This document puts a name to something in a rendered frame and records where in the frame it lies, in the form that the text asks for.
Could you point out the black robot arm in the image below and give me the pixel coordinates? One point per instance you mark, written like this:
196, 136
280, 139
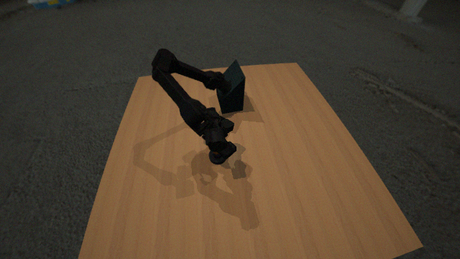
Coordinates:
191, 110

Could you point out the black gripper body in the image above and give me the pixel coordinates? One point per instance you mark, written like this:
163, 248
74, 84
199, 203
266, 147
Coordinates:
228, 151

